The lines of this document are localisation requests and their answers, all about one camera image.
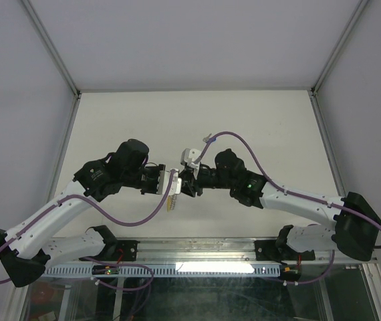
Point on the left aluminium frame post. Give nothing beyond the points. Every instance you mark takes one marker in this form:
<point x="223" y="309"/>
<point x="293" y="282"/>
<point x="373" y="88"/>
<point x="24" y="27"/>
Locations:
<point x="43" y="34"/>

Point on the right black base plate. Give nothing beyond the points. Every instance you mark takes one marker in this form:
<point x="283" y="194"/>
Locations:
<point x="266" y="250"/>

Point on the large keyring with yellow grip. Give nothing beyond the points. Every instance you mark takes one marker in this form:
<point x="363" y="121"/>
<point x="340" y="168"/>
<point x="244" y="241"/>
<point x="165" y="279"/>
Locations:
<point x="171" y="202"/>

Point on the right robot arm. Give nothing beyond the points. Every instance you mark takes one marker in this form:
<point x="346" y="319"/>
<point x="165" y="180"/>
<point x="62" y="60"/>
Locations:
<point x="347" y="224"/>

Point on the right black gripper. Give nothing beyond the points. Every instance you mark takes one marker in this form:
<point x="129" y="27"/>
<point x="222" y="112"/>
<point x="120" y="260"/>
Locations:
<point x="190" y="186"/>

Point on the white slotted cable duct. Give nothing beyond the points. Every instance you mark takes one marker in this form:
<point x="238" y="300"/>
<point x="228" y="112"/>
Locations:
<point x="190" y="269"/>

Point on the aluminium frame post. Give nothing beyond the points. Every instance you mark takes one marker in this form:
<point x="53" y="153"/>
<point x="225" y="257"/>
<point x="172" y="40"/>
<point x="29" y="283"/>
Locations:
<point x="314" y="92"/>
<point x="43" y="34"/>

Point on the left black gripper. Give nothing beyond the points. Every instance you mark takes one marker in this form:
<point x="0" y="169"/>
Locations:
<point x="156" y="170"/>

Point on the right aluminium frame post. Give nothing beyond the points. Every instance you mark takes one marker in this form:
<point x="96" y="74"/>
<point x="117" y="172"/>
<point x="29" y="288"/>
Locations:
<point x="314" y="92"/>

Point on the aluminium mounting rail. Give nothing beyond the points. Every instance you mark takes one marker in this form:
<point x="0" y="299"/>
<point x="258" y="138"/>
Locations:
<point x="194" y="249"/>

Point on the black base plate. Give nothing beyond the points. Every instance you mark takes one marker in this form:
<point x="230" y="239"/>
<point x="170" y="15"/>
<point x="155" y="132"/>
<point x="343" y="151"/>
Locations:
<point x="266" y="250"/>
<point x="122" y="250"/>

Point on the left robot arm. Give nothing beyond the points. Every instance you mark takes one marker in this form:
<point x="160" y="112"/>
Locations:
<point x="95" y="181"/>

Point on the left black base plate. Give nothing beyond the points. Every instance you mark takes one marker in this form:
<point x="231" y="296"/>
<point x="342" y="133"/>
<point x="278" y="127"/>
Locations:
<point x="122" y="250"/>

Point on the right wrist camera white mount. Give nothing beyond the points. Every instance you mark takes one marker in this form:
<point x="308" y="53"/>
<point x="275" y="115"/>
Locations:
<point x="191" y="159"/>

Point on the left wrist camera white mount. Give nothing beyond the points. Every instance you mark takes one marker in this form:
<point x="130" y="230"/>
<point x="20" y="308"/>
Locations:
<point x="169" y="183"/>

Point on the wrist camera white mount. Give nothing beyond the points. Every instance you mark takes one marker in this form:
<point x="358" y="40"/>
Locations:
<point x="191" y="159"/>
<point x="169" y="183"/>

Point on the key bunch with blue fob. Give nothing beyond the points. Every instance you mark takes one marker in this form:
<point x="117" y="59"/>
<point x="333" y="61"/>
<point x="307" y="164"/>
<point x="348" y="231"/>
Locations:
<point x="211" y="138"/>

